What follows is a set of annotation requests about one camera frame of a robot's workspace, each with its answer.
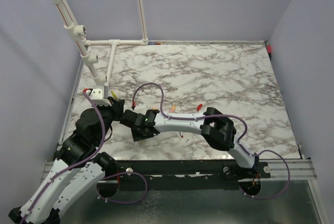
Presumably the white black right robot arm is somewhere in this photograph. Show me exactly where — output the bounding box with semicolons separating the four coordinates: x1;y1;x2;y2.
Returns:
120;107;259;178

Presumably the yellow highlighter pen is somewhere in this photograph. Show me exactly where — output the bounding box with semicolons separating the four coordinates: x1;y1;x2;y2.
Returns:
111;91;118;100

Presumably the red black corner clamp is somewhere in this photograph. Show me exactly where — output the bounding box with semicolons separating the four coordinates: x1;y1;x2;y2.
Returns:
266;44;272;59

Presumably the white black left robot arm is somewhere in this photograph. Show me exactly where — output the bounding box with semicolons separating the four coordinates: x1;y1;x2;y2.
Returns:
8;98;125;223

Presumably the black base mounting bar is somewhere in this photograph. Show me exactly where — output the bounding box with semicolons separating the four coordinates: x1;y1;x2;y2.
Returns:
97;159;271;193

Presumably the aluminium rail frame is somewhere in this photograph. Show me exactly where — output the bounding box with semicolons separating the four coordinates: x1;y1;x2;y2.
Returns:
41;158;318;183

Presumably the white PVC pipe frame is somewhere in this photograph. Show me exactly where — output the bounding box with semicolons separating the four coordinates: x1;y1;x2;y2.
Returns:
51;0;149;96

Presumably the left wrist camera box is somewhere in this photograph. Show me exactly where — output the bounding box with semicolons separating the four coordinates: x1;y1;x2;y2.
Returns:
86;85;111;106

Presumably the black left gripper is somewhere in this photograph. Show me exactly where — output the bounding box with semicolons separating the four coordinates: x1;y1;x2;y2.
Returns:
92;96;125;145

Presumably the pink orange-tipped marker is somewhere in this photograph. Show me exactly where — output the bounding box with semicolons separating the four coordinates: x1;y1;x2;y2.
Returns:
169;104;176;113

